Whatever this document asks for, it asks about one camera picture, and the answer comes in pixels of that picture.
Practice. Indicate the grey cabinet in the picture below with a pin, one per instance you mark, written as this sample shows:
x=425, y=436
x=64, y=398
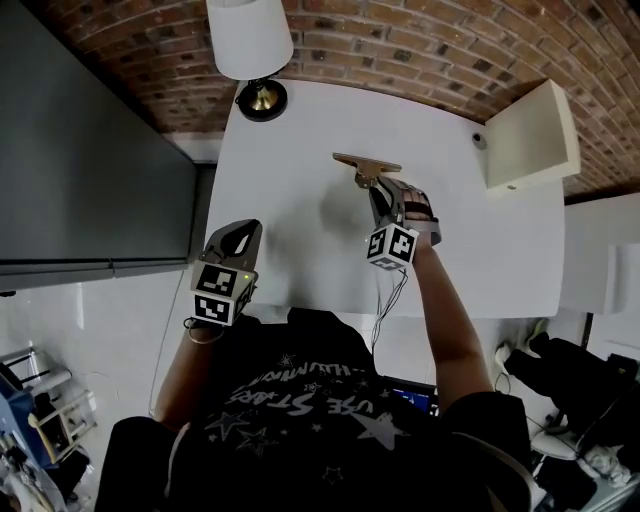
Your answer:
x=85, y=165

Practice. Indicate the dark laptop screen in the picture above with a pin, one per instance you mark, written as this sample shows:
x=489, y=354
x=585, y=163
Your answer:
x=412, y=397

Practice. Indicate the black bag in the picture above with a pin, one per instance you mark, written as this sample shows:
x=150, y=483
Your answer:
x=570, y=380

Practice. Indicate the white table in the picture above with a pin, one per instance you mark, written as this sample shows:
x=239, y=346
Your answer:
x=300, y=150

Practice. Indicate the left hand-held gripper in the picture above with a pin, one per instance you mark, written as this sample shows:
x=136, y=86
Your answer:
x=220, y=295

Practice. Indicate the person's right hand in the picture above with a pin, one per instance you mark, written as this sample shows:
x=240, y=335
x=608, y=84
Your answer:
x=417, y=202

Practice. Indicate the brass flat-head object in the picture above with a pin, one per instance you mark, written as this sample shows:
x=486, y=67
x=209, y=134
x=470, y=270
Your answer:
x=364, y=163

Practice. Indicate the person's left forearm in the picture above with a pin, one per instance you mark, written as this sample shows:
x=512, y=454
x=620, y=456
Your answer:
x=185, y=375

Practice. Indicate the blue box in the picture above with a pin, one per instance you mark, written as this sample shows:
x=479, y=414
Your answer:
x=17, y=425

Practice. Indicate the white shade table lamp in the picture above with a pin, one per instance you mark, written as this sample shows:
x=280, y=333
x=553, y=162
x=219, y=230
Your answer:
x=248, y=40

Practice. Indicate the person's black star-print shirt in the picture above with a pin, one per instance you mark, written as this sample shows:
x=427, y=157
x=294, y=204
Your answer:
x=310, y=425

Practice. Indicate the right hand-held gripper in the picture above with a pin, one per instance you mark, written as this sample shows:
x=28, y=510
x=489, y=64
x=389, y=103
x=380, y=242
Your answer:
x=395, y=245

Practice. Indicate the white open box shelf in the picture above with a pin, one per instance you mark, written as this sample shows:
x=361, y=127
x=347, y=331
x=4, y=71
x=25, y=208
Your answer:
x=525, y=135

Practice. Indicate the thin gold bangle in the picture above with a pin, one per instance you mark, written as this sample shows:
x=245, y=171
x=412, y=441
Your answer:
x=204, y=341

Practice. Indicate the small black white camera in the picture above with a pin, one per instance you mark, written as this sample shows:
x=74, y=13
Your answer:
x=478, y=138

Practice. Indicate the person's right forearm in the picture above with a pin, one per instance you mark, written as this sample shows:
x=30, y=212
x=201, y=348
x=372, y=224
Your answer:
x=445, y=320

